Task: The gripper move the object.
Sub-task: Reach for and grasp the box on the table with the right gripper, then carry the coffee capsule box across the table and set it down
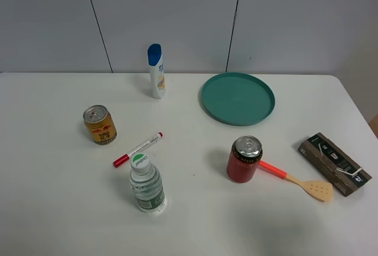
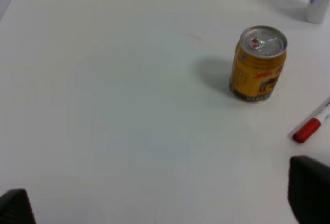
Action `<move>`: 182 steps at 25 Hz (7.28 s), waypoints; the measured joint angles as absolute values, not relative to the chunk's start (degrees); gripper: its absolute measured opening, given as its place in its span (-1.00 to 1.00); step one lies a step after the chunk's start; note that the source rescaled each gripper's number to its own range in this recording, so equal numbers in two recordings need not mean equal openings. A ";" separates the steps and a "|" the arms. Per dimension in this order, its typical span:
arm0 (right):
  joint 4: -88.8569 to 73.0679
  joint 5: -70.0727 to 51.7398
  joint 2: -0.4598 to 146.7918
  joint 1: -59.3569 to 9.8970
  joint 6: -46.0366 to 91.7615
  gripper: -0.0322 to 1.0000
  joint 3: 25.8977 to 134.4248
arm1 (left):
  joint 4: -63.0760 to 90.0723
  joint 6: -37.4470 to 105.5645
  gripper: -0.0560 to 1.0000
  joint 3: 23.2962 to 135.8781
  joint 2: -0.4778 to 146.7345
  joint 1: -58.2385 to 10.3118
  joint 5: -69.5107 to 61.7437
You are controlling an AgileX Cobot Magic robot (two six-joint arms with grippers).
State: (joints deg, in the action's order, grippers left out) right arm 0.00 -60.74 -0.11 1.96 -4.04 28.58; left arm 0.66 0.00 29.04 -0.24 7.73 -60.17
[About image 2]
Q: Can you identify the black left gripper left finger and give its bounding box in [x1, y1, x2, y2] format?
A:
[0, 189, 36, 224]

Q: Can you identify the yellow drink can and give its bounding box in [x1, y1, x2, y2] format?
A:
[229, 25, 288, 103]

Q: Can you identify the red capped white marker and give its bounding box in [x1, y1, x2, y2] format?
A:
[292, 103, 329, 144]

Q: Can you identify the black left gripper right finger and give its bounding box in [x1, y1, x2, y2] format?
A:
[288, 156, 329, 223]

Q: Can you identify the white bottle with blue cap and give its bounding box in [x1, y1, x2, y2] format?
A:
[306, 0, 329, 24]

